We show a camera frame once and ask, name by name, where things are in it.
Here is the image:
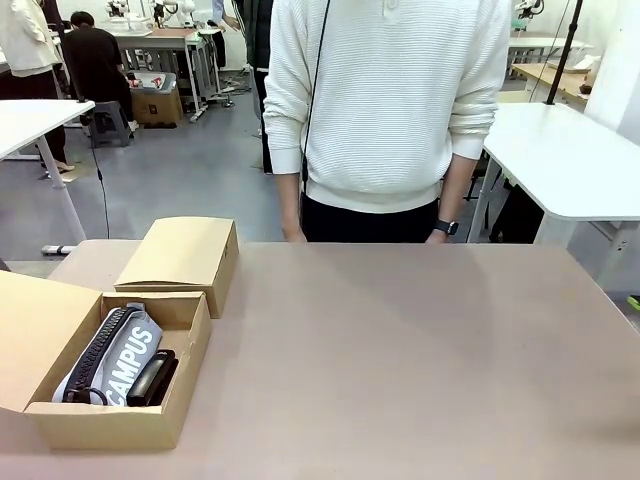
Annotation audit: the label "person's right hand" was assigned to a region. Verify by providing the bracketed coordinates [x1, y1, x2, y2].
[281, 221, 308, 245]

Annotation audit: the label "grey campus pencil case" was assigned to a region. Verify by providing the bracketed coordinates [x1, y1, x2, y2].
[52, 303, 164, 407]

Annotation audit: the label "black deli stapler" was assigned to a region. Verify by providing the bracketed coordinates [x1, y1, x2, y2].
[125, 352, 175, 408]

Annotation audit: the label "person's left forearm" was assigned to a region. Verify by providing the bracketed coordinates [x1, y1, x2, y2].
[436, 151, 475, 226]

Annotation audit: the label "person's right forearm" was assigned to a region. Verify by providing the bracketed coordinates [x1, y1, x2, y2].
[275, 171, 304, 227]

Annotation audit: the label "closed cardboard box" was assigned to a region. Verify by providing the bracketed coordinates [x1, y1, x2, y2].
[113, 216, 240, 320]

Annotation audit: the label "clear bin with red items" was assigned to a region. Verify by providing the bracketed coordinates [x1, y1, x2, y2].
[127, 70, 178, 95]

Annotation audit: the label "open cardboard box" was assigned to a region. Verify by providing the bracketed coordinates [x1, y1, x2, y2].
[0, 269, 214, 451]

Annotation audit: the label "person in white sweater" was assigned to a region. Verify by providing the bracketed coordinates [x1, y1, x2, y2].
[263, 0, 514, 245]

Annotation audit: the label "white table rounded corner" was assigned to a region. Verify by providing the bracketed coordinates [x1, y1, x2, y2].
[466, 102, 640, 297]

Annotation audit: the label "standing person dark clothes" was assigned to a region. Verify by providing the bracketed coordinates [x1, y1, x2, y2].
[218, 0, 276, 176]

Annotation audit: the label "brown cardboard carton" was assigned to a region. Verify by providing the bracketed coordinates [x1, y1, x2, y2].
[130, 85, 184, 127]

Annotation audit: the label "wooden top desk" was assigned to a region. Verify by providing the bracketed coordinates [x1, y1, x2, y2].
[509, 60, 597, 114]

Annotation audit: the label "grey plastic stool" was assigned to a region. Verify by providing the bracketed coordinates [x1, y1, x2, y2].
[87, 99, 134, 149]

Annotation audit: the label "black tripod pole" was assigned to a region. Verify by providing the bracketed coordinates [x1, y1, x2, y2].
[544, 0, 587, 106]

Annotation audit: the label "seated person in black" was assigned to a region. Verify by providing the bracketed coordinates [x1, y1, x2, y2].
[62, 10, 136, 132]

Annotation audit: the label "white table grey legs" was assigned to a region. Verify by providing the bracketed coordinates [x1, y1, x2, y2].
[0, 98, 97, 257]

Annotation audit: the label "person in cream jacket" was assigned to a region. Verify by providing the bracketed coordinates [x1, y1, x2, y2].
[0, 0, 76, 175]

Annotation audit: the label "thin black hanging cable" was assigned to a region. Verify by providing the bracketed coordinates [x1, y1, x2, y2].
[298, 0, 333, 222]

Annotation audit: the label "black cable from table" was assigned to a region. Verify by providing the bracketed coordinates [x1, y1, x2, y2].
[78, 99, 111, 239]

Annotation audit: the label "grey frame workbench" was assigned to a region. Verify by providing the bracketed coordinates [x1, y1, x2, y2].
[110, 25, 212, 124]

